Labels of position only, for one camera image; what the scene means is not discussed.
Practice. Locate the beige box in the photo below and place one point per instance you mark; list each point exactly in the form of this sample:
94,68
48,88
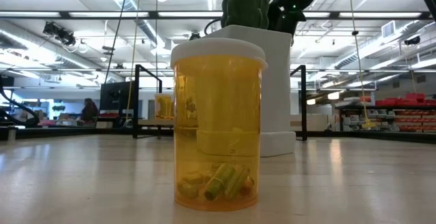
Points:
316,122

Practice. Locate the orange medicine bottle white cap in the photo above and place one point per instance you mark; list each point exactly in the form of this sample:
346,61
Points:
163,108
218,115

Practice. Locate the black spotlight cluster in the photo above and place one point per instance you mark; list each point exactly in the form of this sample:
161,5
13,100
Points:
59,33

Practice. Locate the white hexagonal plant pot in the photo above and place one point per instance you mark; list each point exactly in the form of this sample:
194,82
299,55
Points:
279,91

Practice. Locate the black monitor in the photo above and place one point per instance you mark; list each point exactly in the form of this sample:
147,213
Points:
116,96

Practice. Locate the black bar with light strips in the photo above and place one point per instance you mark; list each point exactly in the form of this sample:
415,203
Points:
153,14

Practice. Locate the green cactus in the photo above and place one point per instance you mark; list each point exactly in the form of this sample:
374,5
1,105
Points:
245,2

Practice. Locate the person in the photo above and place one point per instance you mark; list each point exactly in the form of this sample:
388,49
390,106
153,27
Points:
89,111

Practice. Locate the white air vent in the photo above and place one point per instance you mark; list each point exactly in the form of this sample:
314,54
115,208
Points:
388,29

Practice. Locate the shelf with red bins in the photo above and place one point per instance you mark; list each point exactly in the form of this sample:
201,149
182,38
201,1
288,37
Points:
408,102

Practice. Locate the black ceiling fixture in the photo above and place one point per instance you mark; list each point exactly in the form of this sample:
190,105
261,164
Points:
412,41
195,35

